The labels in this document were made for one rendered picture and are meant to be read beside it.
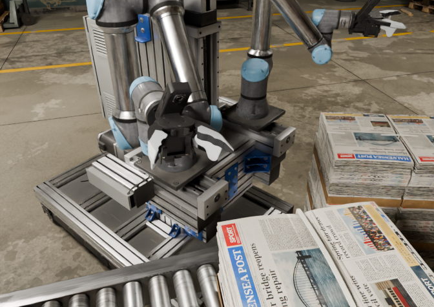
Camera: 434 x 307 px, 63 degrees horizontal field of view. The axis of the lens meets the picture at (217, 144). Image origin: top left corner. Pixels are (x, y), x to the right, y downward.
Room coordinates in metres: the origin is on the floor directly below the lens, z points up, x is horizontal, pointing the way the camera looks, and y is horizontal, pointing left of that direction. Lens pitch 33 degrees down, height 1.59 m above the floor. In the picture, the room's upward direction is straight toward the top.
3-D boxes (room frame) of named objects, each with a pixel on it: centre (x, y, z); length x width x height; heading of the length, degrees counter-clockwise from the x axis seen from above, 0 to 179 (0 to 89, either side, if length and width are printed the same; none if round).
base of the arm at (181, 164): (1.07, 0.15, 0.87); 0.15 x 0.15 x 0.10
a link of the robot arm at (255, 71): (1.46, -0.16, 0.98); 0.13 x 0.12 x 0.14; 166
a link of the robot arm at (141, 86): (0.78, 0.16, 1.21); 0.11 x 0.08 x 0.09; 25
